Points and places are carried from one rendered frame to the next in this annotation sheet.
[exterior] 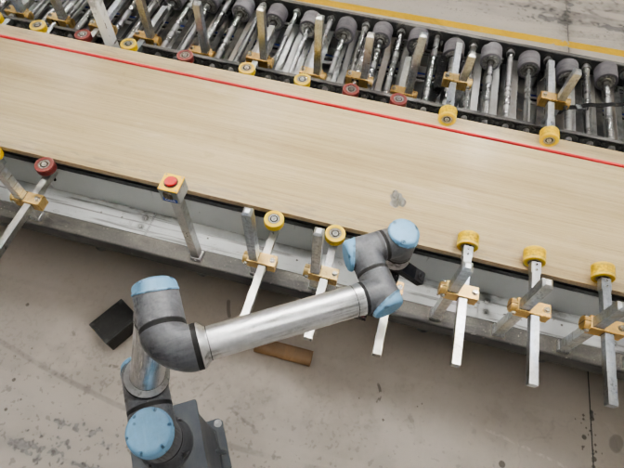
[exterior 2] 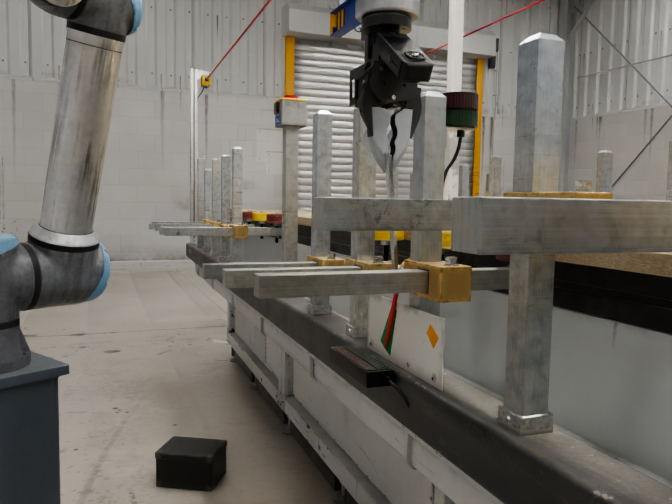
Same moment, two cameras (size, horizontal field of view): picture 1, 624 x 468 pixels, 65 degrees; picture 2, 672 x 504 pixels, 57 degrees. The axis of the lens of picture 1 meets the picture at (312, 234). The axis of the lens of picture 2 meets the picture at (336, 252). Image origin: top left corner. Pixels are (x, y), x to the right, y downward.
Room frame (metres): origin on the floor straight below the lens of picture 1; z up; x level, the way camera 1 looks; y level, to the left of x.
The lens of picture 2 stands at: (0.20, -0.98, 0.96)
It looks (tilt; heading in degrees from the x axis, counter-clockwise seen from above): 5 degrees down; 58
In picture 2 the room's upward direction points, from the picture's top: 1 degrees clockwise
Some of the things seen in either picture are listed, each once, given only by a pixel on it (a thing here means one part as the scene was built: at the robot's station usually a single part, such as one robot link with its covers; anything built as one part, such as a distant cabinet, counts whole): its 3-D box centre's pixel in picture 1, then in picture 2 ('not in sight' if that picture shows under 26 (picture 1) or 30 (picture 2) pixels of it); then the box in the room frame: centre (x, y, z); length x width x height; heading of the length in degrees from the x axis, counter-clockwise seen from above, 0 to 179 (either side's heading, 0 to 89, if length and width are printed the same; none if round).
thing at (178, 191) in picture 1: (173, 188); (291, 115); (0.95, 0.48, 1.18); 0.07 x 0.07 x 0.08; 78
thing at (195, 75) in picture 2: not in sight; (200, 157); (1.41, 2.48, 1.20); 0.15 x 0.12 x 1.00; 78
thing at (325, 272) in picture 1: (320, 273); (366, 273); (0.85, -0.04, 0.82); 0.13 x 0.06 x 0.05; 78
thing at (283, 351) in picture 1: (283, 351); not in sight; (0.77, 0.11, 0.04); 0.30 x 0.08 x 0.08; 78
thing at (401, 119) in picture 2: not in sight; (393, 141); (0.74, -0.26, 1.05); 0.06 x 0.03 x 0.09; 78
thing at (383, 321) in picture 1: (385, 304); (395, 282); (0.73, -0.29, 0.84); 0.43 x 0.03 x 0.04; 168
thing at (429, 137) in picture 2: not in sight; (425, 253); (0.80, -0.27, 0.88); 0.03 x 0.03 x 0.48; 78
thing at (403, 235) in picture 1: (399, 240); not in sight; (0.72, -0.26, 1.32); 0.10 x 0.09 x 0.12; 112
